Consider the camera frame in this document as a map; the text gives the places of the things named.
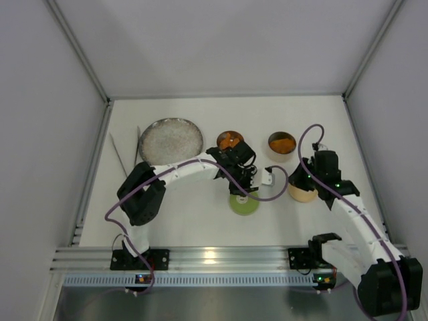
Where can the speckled ceramic plate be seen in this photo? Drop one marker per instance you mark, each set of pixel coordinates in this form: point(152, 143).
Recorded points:
point(170, 140)

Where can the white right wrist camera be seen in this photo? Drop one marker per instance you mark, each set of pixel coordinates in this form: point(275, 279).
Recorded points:
point(318, 146)

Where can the grey slotted cable duct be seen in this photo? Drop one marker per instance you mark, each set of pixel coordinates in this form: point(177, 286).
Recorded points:
point(189, 280)

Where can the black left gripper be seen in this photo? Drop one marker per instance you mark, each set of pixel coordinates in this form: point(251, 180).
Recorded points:
point(241, 186)

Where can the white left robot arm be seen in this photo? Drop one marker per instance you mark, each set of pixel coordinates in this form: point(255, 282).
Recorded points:
point(145, 187)

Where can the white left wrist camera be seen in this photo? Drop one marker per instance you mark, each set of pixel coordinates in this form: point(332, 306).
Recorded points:
point(267, 177)

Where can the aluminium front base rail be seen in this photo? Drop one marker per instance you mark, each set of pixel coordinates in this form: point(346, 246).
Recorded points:
point(268, 259)

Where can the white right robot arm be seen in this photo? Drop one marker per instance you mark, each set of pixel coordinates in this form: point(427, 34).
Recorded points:
point(385, 281)

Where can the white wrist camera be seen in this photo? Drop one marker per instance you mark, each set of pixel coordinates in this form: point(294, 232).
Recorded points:
point(318, 146)
point(267, 177)

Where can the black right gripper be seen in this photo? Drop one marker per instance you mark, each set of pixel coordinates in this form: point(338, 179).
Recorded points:
point(301, 178)

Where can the aluminium frame rail left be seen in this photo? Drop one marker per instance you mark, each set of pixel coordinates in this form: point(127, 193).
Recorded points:
point(83, 201)

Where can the steel lunch container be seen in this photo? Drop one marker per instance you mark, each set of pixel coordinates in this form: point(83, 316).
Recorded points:
point(280, 158)
point(232, 132)

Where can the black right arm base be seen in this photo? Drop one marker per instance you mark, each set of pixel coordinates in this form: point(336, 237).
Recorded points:
point(307, 257)

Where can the aluminium frame post right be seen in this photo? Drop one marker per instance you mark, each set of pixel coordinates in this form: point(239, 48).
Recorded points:
point(373, 46)

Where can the beige round lid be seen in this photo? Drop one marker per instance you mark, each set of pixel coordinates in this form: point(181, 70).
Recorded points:
point(301, 195)

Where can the steel tongs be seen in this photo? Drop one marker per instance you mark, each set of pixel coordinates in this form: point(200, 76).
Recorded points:
point(125, 152)

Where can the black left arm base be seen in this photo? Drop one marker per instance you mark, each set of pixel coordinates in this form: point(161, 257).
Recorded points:
point(125, 259)

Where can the green round lid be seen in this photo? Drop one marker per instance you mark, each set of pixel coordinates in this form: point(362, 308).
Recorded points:
point(243, 205)

